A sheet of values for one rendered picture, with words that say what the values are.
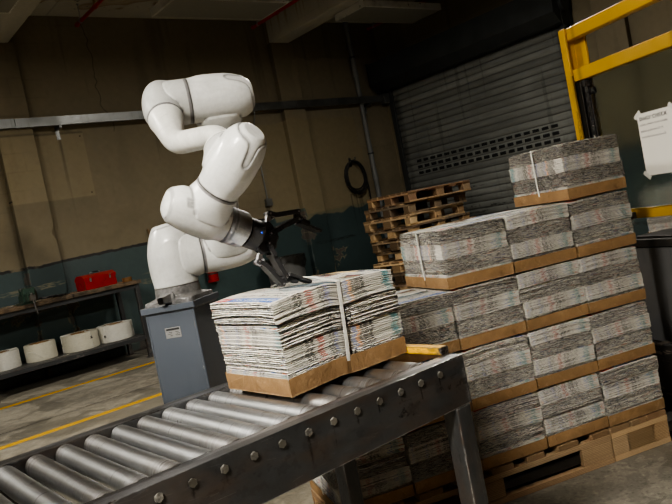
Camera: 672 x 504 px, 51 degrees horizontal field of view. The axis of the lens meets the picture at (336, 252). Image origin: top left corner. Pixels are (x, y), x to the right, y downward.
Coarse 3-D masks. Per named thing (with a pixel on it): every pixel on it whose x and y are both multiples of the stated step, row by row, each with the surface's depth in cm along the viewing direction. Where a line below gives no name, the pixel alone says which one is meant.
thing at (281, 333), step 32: (288, 288) 173; (320, 288) 165; (224, 320) 174; (256, 320) 162; (288, 320) 159; (320, 320) 164; (224, 352) 179; (256, 352) 166; (288, 352) 158; (320, 352) 164
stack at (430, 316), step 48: (432, 288) 277; (480, 288) 262; (528, 288) 270; (576, 288) 277; (432, 336) 256; (528, 336) 269; (576, 336) 276; (480, 384) 262; (576, 384) 276; (432, 432) 255; (480, 432) 261; (528, 432) 268; (336, 480) 244; (384, 480) 249
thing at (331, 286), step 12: (336, 288) 168; (336, 300) 168; (348, 300) 170; (336, 312) 167; (348, 312) 170; (336, 324) 167; (348, 324) 169; (336, 336) 167; (348, 336) 170; (336, 348) 167
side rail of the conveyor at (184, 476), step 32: (384, 384) 155; (416, 384) 159; (448, 384) 166; (320, 416) 142; (352, 416) 147; (384, 416) 153; (416, 416) 158; (224, 448) 132; (256, 448) 132; (288, 448) 137; (320, 448) 141; (352, 448) 146; (160, 480) 121; (192, 480) 123; (224, 480) 128; (256, 480) 132; (288, 480) 136
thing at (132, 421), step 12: (192, 396) 182; (204, 396) 181; (156, 408) 176; (180, 408) 177; (120, 420) 171; (132, 420) 169; (84, 432) 166; (96, 432) 164; (108, 432) 165; (60, 444) 159; (72, 444) 160; (24, 456) 155; (48, 456) 157; (24, 468) 153; (0, 492) 150
